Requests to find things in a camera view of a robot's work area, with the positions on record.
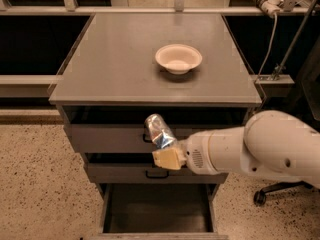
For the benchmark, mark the grey middle drawer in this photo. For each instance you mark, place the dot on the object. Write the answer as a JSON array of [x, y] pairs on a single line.
[[140, 169]]

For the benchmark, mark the grey drawer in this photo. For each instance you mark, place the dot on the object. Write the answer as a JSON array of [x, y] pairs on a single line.
[[120, 129], [140, 169], [158, 212]]

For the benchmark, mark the grey bottom drawer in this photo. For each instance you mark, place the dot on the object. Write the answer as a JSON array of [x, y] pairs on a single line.
[[158, 212]]

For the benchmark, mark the white power strip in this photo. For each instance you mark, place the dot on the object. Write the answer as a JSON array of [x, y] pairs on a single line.
[[269, 7]]

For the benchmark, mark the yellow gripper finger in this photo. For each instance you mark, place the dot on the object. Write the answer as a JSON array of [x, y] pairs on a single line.
[[171, 158]]

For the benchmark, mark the grey drawer cabinet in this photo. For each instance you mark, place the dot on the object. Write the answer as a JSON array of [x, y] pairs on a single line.
[[113, 64]]

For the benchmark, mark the grey top drawer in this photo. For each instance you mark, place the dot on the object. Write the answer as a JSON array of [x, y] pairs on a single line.
[[120, 129]]

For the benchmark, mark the black office chair base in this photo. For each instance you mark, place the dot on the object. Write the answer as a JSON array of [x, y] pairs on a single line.
[[260, 196]]

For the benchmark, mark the white paper bowl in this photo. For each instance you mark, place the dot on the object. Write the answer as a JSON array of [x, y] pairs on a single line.
[[178, 59]]

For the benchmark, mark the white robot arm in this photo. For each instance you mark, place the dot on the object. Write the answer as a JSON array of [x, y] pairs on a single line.
[[272, 145]]

